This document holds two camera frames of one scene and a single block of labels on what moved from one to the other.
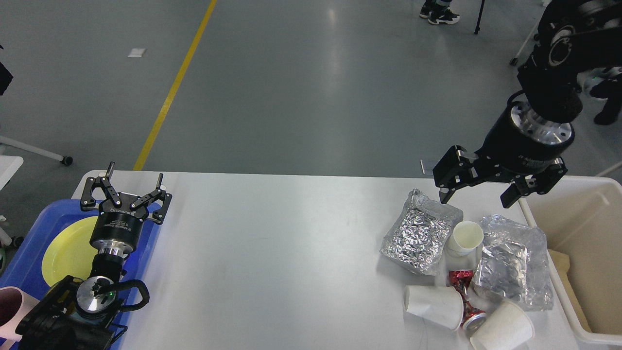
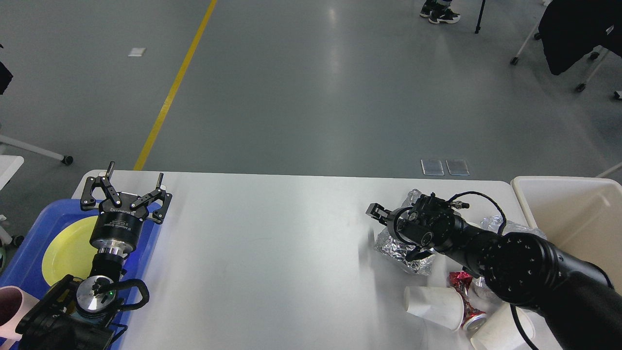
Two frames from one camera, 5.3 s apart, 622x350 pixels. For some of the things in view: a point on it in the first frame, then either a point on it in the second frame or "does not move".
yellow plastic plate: x=71 y=253 does not move
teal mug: x=85 y=319 does not move
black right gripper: x=522 y=143 → x=430 y=221
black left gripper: x=117 y=228 does not move
